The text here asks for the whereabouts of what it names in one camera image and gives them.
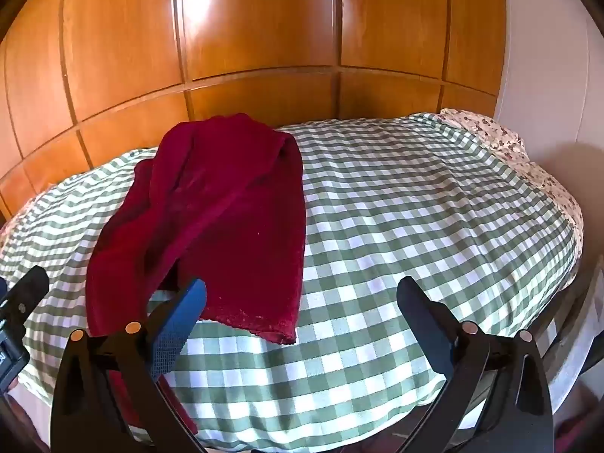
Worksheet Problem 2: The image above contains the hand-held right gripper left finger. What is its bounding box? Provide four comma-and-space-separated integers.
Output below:
49, 277, 211, 453

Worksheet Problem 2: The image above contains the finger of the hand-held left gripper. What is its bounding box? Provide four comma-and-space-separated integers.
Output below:
8, 267, 50, 337

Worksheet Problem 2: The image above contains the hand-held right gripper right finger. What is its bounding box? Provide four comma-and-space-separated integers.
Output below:
395, 275, 554, 453

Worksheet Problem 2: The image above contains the dark red fleece garment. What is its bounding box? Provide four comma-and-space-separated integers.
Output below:
87, 113, 307, 439

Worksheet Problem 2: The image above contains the grey bed base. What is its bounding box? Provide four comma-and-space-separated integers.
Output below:
533, 264, 604, 416

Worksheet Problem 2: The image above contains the green white checked blanket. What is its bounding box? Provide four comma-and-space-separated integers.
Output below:
0, 112, 579, 442

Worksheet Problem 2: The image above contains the floral bed sheet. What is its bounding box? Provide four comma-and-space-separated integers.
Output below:
439, 108, 586, 270

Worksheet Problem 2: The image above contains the wooden panelled wardrobe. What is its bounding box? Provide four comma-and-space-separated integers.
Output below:
0, 0, 508, 220

